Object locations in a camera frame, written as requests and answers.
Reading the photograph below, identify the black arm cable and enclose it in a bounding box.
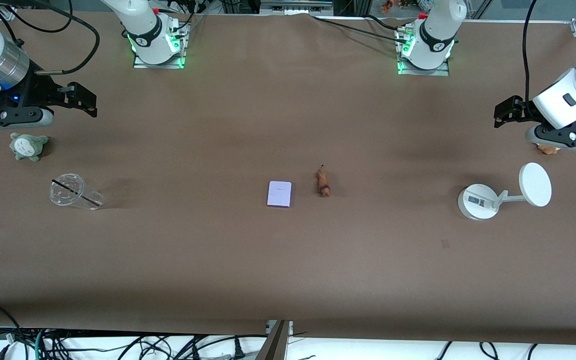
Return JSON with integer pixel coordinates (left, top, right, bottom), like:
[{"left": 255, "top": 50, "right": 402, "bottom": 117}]
[
  {"left": 0, "top": 0, "right": 101, "bottom": 76},
  {"left": 522, "top": 0, "right": 540, "bottom": 105}
]

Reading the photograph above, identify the black drinking straw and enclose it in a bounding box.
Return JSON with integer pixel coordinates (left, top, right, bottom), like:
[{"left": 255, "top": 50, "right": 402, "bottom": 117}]
[{"left": 51, "top": 178, "right": 100, "bottom": 207}]

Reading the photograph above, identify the brown lion statue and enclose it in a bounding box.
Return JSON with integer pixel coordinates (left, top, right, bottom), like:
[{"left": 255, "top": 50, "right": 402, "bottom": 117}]
[{"left": 316, "top": 164, "right": 333, "bottom": 198}]

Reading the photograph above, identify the black cable across table edge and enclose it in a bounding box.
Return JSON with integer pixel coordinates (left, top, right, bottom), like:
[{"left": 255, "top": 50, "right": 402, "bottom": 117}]
[{"left": 310, "top": 13, "right": 410, "bottom": 42}]

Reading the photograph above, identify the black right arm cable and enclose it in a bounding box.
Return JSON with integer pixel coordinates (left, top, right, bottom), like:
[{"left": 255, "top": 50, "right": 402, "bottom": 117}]
[{"left": 0, "top": 0, "right": 101, "bottom": 76}]

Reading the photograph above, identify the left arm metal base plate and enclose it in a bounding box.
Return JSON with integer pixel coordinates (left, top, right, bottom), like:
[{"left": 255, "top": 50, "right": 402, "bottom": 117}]
[{"left": 396, "top": 26, "right": 450, "bottom": 77}]

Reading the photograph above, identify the white round desk lamp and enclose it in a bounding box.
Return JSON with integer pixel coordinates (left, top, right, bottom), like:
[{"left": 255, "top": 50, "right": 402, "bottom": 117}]
[{"left": 457, "top": 162, "right": 553, "bottom": 222}]

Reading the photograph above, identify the green floor cable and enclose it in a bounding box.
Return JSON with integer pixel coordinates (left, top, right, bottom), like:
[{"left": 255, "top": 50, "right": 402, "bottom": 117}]
[{"left": 34, "top": 328, "right": 48, "bottom": 360}]

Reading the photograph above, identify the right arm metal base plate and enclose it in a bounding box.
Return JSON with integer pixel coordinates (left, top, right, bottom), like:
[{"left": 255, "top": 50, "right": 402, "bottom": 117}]
[{"left": 132, "top": 19, "right": 187, "bottom": 70}]

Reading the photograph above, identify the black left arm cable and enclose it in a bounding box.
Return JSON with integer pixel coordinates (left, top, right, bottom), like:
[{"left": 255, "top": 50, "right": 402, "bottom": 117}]
[{"left": 522, "top": 0, "right": 540, "bottom": 105}]

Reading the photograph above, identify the metal table support post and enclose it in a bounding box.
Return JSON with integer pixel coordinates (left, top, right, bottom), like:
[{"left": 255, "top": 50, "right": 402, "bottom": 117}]
[{"left": 255, "top": 319, "right": 294, "bottom": 360}]

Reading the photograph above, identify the green plush toy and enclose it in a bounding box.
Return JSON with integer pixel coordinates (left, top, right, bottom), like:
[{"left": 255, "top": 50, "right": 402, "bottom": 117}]
[{"left": 9, "top": 132, "right": 50, "bottom": 162}]

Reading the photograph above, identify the clear plastic cup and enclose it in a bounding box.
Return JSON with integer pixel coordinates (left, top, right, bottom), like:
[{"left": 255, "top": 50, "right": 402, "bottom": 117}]
[{"left": 49, "top": 173, "right": 105, "bottom": 211}]

